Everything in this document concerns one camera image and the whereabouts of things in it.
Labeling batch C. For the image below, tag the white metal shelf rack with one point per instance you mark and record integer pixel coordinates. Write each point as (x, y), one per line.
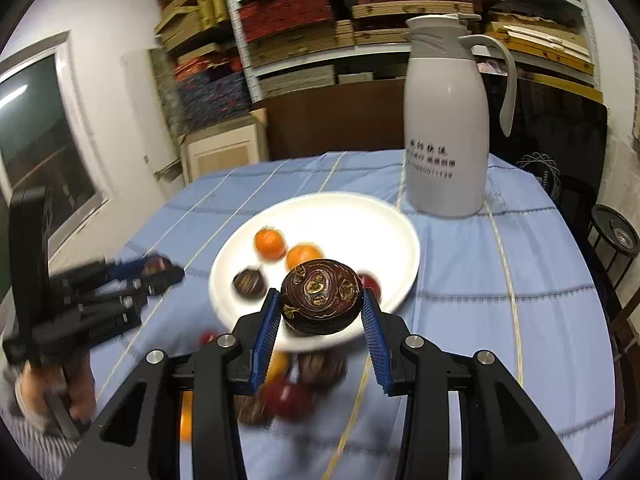
(245, 65)

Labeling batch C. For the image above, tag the dark wooden chair back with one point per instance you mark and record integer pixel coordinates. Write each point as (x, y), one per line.
(325, 120)

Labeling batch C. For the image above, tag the small red fruit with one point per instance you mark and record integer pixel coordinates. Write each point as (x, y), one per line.
(208, 337)

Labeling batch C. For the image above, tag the white thermos jug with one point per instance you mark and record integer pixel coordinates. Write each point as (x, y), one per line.
(445, 125)

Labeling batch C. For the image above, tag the mandarin orange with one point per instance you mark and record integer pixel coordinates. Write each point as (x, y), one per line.
(186, 415)
(270, 245)

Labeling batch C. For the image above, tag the cardboard box with cream panel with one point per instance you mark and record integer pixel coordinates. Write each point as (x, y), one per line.
(220, 152)

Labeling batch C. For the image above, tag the grey leaning board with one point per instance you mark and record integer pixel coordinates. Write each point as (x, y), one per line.
(161, 85)

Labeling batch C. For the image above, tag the black round stand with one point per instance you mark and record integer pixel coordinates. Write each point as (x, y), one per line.
(607, 220)

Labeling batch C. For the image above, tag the small water chestnut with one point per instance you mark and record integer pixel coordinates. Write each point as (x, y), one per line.
(248, 282)

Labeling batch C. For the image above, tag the brown wooden chair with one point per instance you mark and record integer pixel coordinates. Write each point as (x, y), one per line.
(622, 332)

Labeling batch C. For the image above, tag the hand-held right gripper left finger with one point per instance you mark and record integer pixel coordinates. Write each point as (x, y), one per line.
(267, 335)

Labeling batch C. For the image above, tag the person's left hand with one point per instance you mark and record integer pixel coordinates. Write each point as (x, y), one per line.
(80, 385)

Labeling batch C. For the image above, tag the dark red plum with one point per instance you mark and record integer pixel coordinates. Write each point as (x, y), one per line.
(371, 282)
(287, 399)

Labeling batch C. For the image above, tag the black screen panel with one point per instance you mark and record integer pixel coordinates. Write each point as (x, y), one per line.
(550, 125)

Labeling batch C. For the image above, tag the stack of brown flat boxes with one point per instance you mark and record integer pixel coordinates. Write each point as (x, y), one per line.
(415, 10)
(290, 55)

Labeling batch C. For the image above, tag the stack of yellow-brown boxes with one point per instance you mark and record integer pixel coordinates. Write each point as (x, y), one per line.
(190, 20)

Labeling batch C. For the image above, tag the white plate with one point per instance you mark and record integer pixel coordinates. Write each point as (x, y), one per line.
(330, 225)

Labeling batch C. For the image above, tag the large water chestnut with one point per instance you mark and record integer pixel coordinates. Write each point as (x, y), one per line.
(320, 367)
(320, 290)
(157, 265)
(252, 410)

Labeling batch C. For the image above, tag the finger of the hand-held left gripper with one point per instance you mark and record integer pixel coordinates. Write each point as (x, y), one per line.
(115, 270)
(130, 310)

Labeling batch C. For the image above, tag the stack of wooden frames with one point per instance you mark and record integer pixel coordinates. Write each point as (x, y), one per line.
(540, 40)

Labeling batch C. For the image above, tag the smooth orange kumquat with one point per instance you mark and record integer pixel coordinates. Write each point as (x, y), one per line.
(277, 367)
(302, 255)

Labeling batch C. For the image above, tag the blue checked tablecloth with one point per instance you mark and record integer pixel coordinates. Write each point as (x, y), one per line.
(475, 310)

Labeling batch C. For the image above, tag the stack of blue patterned boxes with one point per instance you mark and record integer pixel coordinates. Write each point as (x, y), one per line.
(210, 92)

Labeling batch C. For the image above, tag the stack of red patterned boxes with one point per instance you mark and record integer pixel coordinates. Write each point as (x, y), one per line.
(285, 15)

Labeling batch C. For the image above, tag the window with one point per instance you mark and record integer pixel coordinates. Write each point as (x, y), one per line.
(35, 135)

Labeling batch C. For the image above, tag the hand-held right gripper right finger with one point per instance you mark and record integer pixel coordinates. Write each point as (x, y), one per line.
(372, 340)

